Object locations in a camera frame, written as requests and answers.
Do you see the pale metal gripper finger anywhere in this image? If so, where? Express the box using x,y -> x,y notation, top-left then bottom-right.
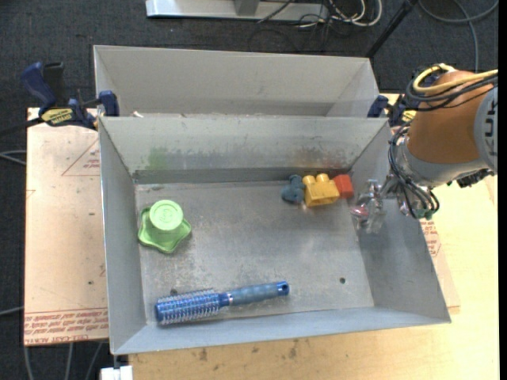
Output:
364,207 -> 386,236
351,196 -> 375,226

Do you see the blue-grey toy figure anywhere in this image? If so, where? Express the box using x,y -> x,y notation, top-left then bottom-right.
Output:
280,174 -> 307,204

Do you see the red toy brick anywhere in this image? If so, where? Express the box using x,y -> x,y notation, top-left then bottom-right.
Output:
332,173 -> 355,200

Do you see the blue round hairbrush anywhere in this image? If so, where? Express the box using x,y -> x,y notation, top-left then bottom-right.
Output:
154,280 -> 291,327

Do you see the brown cardboard board red print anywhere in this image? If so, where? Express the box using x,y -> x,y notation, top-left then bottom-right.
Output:
23,107 -> 463,347

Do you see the grey metal bin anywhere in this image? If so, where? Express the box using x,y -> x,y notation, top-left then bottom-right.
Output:
93,44 -> 452,355

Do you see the green plastic cup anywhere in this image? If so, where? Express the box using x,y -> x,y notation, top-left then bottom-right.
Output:
137,199 -> 193,255

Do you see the yellow toy brick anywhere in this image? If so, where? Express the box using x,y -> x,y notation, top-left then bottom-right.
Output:
301,172 -> 341,208

